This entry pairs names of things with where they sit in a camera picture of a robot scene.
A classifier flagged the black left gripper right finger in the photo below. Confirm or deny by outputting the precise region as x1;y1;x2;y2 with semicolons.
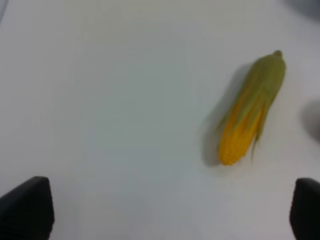
289;178;320;240

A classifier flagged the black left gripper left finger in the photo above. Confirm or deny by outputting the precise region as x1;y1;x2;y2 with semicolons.
0;176;55;240

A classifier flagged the corn cob with husk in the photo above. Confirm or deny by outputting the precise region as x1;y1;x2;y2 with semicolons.
217;50;286;166

